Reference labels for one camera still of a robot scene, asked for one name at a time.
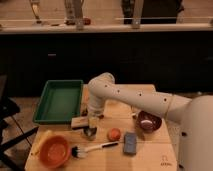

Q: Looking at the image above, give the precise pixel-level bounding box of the yellow banana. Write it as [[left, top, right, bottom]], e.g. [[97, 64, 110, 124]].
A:
[[31, 130, 53, 155]]

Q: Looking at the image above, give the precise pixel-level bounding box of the brown pretzel pile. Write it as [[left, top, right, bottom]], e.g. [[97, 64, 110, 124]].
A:
[[81, 108, 88, 116]]

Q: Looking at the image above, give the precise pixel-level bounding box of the dark red bowl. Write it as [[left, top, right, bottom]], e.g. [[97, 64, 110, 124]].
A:
[[136, 111, 162, 133]]

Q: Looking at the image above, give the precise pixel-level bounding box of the orange round fruit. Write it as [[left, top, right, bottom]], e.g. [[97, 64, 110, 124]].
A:
[[107, 128, 121, 141]]

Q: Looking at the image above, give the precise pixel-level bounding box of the white dish brush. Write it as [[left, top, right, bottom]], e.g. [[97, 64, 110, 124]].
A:
[[71, 141, 119, 158]]

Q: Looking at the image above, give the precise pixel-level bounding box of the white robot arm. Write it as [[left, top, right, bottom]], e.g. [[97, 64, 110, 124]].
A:
[[88, 72, 213, 171]]

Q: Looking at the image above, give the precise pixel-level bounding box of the blue sponge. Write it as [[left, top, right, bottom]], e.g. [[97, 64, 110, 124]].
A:
[[123, 132, 137, 155]]

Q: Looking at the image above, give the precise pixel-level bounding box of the green plastic tray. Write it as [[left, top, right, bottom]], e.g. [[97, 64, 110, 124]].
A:
[[33, 80, 83, 124]]

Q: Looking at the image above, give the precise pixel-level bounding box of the tan and black eraser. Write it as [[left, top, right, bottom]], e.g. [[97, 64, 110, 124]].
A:
[[71, 117, 88, 130]]

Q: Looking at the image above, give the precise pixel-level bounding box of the small metal cup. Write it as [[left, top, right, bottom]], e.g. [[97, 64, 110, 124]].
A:
[[83, 127, 97, 140]]

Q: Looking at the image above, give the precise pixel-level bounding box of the orange plastic bowl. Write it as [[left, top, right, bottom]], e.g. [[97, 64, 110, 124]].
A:
[[39, 135, 70, 169]]

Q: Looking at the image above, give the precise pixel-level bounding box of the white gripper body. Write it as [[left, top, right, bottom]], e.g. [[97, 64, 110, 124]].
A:
[[87, 104, 104, 129]]

